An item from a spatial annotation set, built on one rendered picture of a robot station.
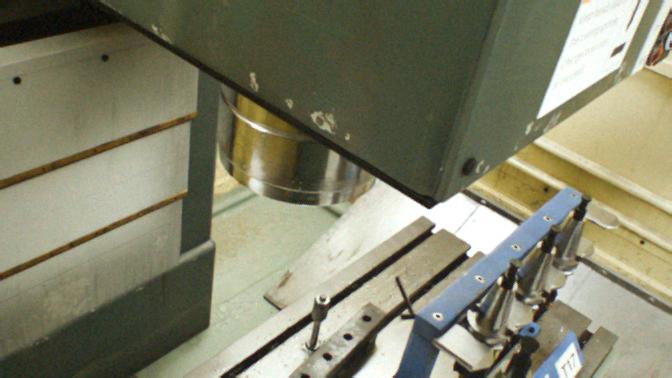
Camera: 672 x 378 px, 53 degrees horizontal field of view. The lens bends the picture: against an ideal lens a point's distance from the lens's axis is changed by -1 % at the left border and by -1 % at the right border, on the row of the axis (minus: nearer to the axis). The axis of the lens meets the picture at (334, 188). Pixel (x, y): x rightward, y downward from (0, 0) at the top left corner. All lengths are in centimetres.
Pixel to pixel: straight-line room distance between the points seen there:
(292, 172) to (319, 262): 117
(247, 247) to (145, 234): 68
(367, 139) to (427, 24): 8
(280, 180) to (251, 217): 144
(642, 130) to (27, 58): 120
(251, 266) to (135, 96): 88
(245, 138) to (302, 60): 15
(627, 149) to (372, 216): 64
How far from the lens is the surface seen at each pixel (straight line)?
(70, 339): 134
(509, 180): 175
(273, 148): 55
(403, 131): 39
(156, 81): 108
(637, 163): 160
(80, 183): 110
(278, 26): 44
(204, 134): 128
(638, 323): 170
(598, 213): 123
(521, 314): 96
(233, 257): 187
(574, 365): 136
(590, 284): 172
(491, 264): 100
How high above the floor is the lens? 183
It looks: 35 degrees down
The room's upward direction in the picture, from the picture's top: 12 degrees clockwise
